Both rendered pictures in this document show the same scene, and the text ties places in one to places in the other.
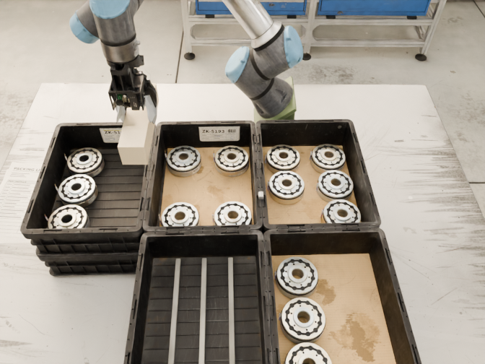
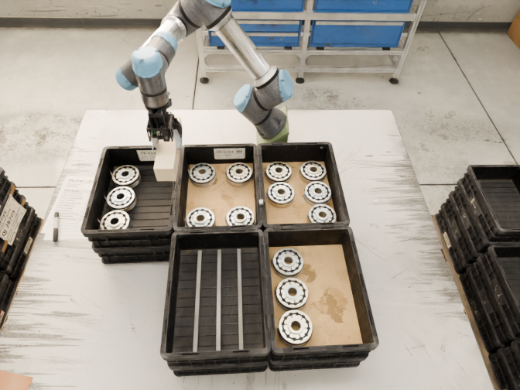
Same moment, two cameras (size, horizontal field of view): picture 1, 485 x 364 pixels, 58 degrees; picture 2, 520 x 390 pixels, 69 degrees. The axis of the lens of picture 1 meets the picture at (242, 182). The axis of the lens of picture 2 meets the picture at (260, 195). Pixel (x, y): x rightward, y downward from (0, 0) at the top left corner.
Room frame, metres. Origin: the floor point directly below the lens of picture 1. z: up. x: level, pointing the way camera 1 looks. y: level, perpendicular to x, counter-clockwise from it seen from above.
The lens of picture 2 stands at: (-0.07, -0.01, 2.00)
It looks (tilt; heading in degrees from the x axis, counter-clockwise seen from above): 53 degrees down; 358
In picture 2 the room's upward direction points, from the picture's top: 2 degrees clockwise
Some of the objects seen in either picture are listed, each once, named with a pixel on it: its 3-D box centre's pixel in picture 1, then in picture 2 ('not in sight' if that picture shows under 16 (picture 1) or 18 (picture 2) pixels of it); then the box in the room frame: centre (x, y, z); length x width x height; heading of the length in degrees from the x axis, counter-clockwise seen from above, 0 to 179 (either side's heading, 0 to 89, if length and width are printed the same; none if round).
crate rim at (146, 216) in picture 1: (204, 172); (218, 184); (0.81, 0.11, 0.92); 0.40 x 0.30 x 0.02; 3
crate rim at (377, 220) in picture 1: (312, 170); (299, 183); (0.82, -0.19, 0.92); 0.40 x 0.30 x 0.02; 3
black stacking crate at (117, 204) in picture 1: (99, 185); (138, 195); (0.79, 0.41, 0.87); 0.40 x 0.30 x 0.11; 3
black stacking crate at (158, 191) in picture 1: (206, 184); (219, 193); (0.81, 0.11, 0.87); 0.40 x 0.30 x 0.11; 3
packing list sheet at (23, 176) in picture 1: (24, 199); (79, 205); (0.86, 0.70, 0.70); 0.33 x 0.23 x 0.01; 1
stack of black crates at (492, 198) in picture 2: not in sight; (489, 221); (1.02, -1.27, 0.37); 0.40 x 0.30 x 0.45; 1
